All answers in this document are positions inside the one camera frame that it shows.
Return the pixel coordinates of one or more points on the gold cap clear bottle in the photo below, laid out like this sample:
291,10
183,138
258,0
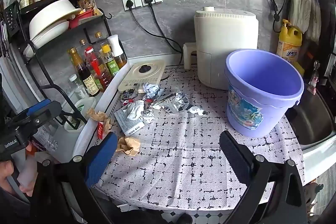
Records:
84,43
101,40

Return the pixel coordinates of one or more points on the bluish crumpled paper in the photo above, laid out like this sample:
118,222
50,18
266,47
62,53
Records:
152,91

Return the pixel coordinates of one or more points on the white air fryer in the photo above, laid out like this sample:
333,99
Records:
223,37

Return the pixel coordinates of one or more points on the white top oil sprayer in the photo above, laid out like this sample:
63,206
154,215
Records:
116,47

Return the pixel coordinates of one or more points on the long silver foil wrapper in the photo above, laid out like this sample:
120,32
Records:
176,103

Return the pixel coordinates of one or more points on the white crumpled tissue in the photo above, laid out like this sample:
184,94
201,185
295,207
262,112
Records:
157,106

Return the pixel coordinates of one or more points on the large white bowl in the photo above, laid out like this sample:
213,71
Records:
52,14

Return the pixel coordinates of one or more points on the purple plastic bucket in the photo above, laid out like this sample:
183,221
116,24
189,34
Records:
262,77

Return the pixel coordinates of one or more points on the yellow detergent bottle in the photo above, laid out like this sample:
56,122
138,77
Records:
288,43

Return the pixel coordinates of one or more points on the cream kettle base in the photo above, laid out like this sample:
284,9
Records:
155,66

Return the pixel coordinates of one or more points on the yellow cap green label bottle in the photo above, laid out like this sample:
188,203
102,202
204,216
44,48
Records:
111,64

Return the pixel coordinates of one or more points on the white plate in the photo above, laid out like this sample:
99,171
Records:
50,33

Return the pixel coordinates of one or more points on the red plastic container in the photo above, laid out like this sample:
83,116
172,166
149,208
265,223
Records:
81,19

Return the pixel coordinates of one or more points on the brown crumpled paper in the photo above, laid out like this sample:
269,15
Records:
128,146
95,115

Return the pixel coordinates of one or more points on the green packet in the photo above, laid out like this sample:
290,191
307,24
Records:
80,108

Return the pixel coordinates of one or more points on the flat printed packet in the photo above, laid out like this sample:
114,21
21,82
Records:
128,125

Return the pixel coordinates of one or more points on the brown snack packet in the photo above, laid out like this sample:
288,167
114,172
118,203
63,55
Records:
88,2

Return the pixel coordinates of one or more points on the clear bottle white cap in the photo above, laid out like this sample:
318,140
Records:
77,87

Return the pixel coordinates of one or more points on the patterned white table mat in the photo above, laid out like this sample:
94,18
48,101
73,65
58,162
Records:
183,161

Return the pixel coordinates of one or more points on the red cap oil bottle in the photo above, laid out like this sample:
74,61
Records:
98,69

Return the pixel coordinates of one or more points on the person's left hand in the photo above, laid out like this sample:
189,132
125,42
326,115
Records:
6,171

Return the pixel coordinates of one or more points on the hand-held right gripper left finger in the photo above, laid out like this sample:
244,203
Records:
101,158

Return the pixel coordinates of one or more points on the printed foil wrapper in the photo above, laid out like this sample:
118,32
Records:
128,96

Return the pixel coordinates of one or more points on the white crumpled paper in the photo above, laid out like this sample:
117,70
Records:
135,109

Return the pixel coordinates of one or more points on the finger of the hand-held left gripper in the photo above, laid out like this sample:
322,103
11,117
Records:
34,108
47,113

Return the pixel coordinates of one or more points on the black and white wrapper scrap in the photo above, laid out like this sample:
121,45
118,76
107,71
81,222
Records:
197,110

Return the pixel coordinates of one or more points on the white plastic container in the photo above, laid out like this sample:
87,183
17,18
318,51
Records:
84,106

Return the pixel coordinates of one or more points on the black utensil holder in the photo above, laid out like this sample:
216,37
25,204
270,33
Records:
10,16

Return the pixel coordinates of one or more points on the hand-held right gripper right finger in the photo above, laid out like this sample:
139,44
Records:
236,158

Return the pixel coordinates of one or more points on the stainless steel sink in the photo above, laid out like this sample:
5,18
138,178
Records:
312,113

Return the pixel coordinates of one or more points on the dark soy sauce bottle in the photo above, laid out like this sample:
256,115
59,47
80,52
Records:
88,79

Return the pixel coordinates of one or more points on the red packet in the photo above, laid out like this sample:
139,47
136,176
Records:
101,130

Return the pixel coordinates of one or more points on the pink hanging charm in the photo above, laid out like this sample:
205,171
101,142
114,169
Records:
314,79

